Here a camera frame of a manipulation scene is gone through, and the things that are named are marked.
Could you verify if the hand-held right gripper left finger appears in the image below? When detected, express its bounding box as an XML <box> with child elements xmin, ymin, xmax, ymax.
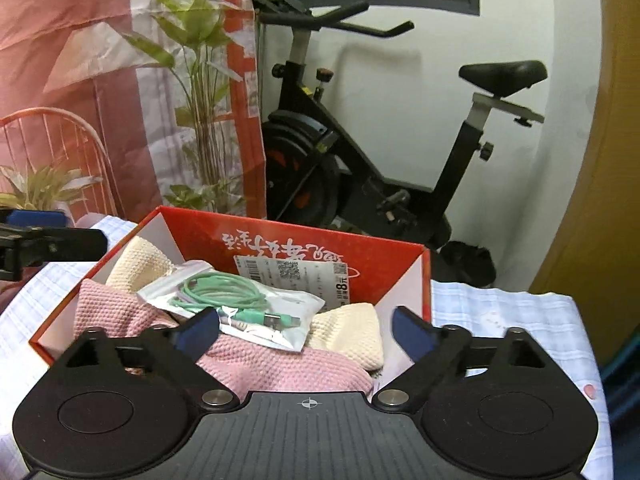
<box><xmin>65</xmin><ymin>306</ymin><xmax>241</xmax><ymax>413</ymax></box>

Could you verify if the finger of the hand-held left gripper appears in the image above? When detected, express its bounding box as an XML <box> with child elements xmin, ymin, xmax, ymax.
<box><xmin>0</xmin><ymin>226</ymin><xmax>109</xmax><ymax>283</ymax></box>
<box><xmin>0</xmin><ymin>206</ymin><xmax>71</xmax><ymax>230</ymax></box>

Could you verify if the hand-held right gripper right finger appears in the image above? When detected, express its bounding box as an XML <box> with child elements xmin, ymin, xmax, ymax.
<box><xmin>371</xmin><ymin>305</ymin><xmax>547</xmax><ymax>413</ymax></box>

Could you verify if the bagged green charging cable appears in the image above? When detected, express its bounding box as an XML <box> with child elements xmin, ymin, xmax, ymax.
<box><xmin>136</xmin><ymin>259</ymin><xmax>327</xmax><ymax>354</ymax></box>

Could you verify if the cream knit cloth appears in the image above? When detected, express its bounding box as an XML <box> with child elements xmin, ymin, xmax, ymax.
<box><xmin>304</xmin><ymin>301</ymin><xmax>387</xmax><ymax>375</ymax></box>
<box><xmin>104</xmin><ymin>236</ymin><xmax>177</xmax><ymax>297</ymax></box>

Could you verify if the pink knit cloth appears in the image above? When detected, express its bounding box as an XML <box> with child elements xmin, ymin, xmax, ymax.
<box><xmin>74</xmin><ymin>279</ymin><xmax>377</xmax><ymax>397</ymax></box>

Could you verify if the red cardboard box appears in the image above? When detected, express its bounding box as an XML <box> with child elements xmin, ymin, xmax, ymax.
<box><xmin>27</xmin><ymin>205</ymin><xmax>432</xmax><ymax>367</ymax></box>

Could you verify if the black lumpy bag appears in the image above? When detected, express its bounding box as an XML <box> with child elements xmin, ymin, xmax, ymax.
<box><xmin>439</xmin><ymin>239</ymin><xmax>497</xmax><ymax>289</ymax></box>

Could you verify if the white checked tablecloth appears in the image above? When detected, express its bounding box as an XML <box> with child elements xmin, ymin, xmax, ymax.
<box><xmin>0</xmin><ymin>214</ymin><xmax>609</xmax><ymax>480</ymax></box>

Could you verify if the pink printed backdrop cloth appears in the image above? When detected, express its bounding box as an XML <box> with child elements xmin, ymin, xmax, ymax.
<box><xmin>0</xmin><ymin>0</ymin><xmax>269</xmax><ymax>228</ymax></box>

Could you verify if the black exercise bike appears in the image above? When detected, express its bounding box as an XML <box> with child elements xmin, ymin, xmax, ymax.
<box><xmin>250</xmin><ymin>0</ymin><xmax>549</xmax><ymax>263</ymax></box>

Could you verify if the brown wooden door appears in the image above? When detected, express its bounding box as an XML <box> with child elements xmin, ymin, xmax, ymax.
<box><xmin>526</xmin><ymin>0</ymin><xmax>640</xmax><ymax>378</ymax></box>

